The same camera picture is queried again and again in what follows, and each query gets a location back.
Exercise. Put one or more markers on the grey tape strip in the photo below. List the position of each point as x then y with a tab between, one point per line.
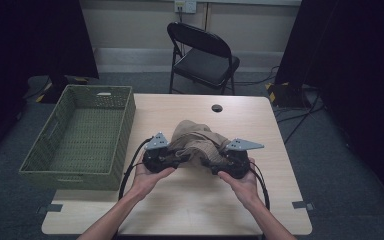
303	205
51	208

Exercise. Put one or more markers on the black curtain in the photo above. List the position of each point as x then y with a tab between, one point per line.
363	66
30	40

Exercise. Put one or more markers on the black folding chair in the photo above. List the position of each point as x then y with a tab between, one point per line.
203	66

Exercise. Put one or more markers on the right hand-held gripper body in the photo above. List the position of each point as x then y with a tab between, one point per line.
236	163

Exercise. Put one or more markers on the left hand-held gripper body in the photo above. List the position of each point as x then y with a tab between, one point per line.
156	160

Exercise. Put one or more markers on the beige pants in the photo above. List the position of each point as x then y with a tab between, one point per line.
196	140

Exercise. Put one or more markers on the person's right hand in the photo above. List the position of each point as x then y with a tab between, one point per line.
246	190

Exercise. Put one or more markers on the person's left hand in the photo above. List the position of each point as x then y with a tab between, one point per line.
146	183

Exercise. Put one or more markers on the white wall socket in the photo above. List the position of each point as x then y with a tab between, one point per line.
190	6

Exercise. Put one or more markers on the green woven basket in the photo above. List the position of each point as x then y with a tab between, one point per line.
80	140

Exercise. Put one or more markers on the black stand base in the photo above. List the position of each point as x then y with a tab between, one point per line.
286	96
58	81

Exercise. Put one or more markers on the black table grommet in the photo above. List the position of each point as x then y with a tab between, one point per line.
217	108

